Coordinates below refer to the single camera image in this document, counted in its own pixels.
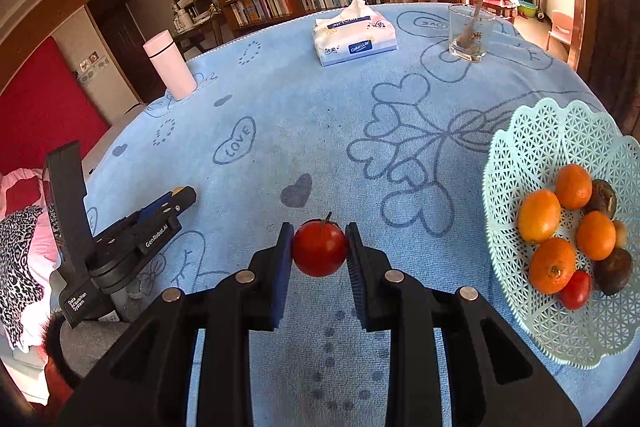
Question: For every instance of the oval red cherry tomato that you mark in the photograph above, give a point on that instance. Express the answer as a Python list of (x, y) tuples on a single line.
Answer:
[(576, 289)]

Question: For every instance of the person's left forearm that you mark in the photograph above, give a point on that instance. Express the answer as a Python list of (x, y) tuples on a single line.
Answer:
[(90, 347)]

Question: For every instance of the pink plastic chair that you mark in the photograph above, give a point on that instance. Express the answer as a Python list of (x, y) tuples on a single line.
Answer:
[(560, 29)]

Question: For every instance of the oval yellow-orange orange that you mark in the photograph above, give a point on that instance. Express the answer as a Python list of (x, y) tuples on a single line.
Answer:
[(539, 216)]

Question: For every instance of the dark wooden door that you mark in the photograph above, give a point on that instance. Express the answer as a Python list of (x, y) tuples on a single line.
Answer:
[(115, 32)]

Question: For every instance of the leopard print cloth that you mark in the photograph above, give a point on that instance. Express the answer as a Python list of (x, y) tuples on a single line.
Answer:
[(17, 257)]

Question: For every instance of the white tissue pack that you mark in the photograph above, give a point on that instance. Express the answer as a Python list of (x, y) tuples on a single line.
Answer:
[(355, 39)]

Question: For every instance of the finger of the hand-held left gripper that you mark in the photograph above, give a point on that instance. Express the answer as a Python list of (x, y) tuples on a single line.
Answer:
[(167, 207)]

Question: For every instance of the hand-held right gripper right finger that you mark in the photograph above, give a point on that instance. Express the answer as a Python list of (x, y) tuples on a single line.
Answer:
[(357, 279)]

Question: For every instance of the pink thermos bottle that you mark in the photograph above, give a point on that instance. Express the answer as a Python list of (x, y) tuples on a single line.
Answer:
[(170, 67)]

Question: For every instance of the light blue plastic lattice basket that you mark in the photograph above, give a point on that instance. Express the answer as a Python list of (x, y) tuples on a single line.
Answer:
[(540, 132)]

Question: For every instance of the red wall panel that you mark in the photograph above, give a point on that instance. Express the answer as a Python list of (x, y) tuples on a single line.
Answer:
[(45, 107)]

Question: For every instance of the dark wooden side shelf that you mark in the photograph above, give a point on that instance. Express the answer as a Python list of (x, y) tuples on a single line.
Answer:
[(192, 4)]

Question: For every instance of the round red cherry tomato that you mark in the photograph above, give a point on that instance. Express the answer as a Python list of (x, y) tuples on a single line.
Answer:
[(320, 247)]

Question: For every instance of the small orange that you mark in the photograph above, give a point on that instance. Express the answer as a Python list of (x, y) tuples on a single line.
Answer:
[(595, 228)]

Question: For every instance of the dark wrinkled passion fruit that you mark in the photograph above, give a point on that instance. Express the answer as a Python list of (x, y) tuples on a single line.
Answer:
[(614, 271), (602, 197)]

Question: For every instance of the clear drinking glass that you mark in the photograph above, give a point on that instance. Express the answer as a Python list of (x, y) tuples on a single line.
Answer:
[(482, 42)]

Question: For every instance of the pink bedding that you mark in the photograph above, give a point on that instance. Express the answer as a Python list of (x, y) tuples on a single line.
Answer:
[(20, 187)]

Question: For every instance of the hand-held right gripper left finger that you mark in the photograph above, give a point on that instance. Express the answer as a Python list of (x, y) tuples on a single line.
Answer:
[(282, 279)]

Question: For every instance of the wall stickers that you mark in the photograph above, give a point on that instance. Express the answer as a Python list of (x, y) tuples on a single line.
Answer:
[(92, 67)]

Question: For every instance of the round orange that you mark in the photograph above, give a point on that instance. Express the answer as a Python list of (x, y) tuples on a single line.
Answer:
[(573, 186)]

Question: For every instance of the orange with dark scuff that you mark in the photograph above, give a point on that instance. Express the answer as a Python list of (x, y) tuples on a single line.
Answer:
[(552, 265)]

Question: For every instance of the white spoon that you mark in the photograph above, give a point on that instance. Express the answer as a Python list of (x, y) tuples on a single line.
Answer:
[(475, 17)]

